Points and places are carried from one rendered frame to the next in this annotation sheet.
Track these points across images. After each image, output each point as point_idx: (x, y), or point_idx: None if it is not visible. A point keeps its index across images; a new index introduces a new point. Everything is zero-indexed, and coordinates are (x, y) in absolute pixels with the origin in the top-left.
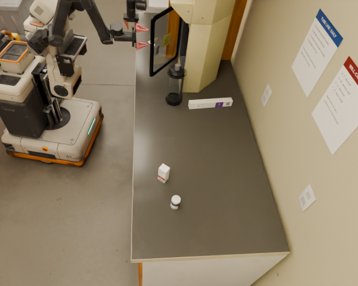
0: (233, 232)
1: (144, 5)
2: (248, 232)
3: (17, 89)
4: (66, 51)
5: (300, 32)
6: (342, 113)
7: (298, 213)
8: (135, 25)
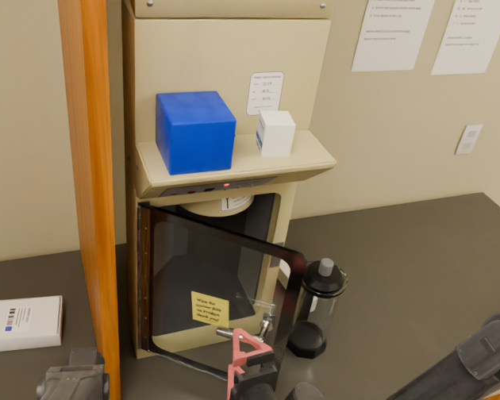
0: None
1: (102, 359)
2: (495, 223)
3: None
4: None
5: (344, 21)
6: (480, 31)
7: (461, 163)
8: (251, 358)
